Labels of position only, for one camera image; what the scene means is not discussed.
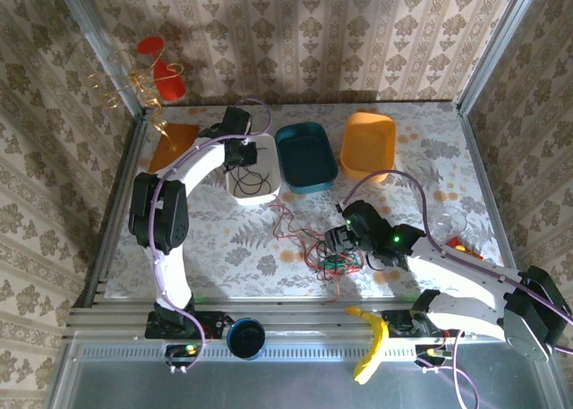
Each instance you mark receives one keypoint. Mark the yellow banana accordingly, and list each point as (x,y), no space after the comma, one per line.
(379,337)

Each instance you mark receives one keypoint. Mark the teal plastic tray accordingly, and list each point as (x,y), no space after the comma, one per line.
(306,158)

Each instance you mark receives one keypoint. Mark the red plastic goblet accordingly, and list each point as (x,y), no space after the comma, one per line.
(168,84)

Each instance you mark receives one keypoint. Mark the red and yellow toy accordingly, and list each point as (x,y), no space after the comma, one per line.
(461,248)

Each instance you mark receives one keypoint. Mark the clear glass bowl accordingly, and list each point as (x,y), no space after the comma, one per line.
(450,223)

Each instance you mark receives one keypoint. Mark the round blue cup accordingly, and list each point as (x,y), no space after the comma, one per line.
(245,339)

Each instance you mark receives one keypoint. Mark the aluminium frame post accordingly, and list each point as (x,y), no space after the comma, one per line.
(498,46)
(90,26)

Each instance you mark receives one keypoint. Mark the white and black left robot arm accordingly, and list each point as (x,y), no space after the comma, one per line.
(172,270)

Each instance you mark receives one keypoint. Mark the aluminium side rail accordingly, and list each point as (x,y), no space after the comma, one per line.
(102,270)
(478,158)

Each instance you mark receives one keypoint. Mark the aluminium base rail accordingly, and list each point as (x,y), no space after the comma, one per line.
(304,319)

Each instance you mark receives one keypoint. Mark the grey metal sheet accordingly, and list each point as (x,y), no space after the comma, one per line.
(268,382)

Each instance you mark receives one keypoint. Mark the orange plastic tray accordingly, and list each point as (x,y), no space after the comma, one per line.
(369,145)

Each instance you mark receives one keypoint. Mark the flat orange box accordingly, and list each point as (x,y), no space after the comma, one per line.
(172,151)

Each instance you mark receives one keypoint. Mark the white plastic tray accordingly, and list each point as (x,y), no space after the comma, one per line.
(255,198)

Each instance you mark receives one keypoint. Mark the floral tablecloth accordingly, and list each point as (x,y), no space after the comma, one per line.
(250,266)

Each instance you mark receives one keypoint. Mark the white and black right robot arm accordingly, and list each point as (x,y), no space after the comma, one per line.
(465,266)

